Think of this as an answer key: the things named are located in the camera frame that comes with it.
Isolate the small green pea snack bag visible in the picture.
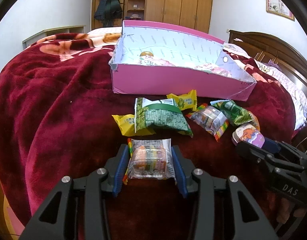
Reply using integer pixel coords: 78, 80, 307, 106
210, 100, 252, 126

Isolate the yellow candy packet top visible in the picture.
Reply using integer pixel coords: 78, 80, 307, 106
166, 89, 197, 111

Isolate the brown braised egg packet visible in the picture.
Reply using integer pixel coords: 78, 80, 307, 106
140, 51, 154, 59

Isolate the dark red floral blanket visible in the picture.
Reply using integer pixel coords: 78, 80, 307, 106
0, 34, 295, 239

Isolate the grey low shelf cabinet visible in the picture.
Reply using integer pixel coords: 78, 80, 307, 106
22, 25, 85, 49

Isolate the framed wedding photo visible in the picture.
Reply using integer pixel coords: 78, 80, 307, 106
266, 0, 295, 21

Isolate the peach jelly pouch front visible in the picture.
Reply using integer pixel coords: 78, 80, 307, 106
139, 56, 175, 67

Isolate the wooden wardrobe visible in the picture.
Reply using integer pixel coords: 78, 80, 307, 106
91, 0, 213, 33

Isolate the yellow candy packet left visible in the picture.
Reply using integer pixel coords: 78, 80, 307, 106
112, 114, 155, 137

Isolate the pink cardboard tray box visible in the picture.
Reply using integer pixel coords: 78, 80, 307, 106
109, 20, 256, 101

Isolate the orange snack packet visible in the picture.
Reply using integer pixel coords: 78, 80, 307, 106
248, 111, 260, 131

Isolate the clear rainbow candy packet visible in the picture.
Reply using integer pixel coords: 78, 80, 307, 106
123, 138, 176, 184

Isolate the large green pea snack bag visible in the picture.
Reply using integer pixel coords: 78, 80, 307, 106
134, 98, 193, 137

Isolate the yellow candy packet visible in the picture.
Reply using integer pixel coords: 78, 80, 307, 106
112, 114, 155, 137
166, 89, 197, 111

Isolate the dark hanging jacket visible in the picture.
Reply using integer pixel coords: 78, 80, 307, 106
94, 0, 123, 27

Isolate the wooden headboard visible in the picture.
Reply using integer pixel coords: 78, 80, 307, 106
228, 30, 307, 97

